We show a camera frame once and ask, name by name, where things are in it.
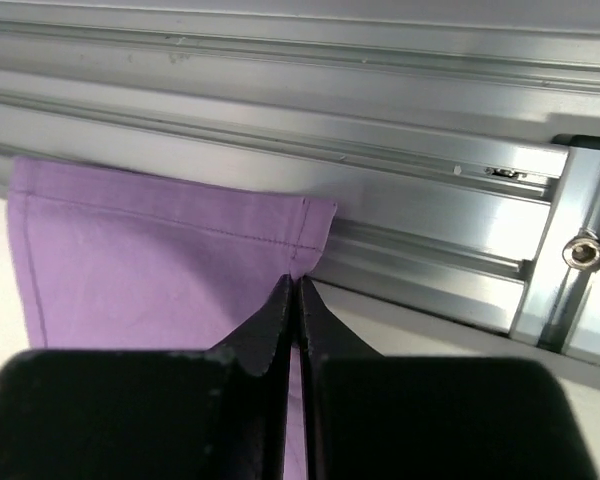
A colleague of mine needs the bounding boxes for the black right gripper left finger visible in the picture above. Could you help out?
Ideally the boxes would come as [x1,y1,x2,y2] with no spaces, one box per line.
[0,276,293,479]

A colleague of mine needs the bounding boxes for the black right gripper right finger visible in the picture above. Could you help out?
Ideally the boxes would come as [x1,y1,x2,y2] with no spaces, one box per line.
[297,279,597,479]

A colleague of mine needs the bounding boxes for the purple trousers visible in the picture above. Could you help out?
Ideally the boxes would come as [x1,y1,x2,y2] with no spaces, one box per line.
[7,158,336,479]

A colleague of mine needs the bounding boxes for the right side aluminium rail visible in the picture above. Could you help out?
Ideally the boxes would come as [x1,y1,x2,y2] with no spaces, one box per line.
[0,2,600,364]

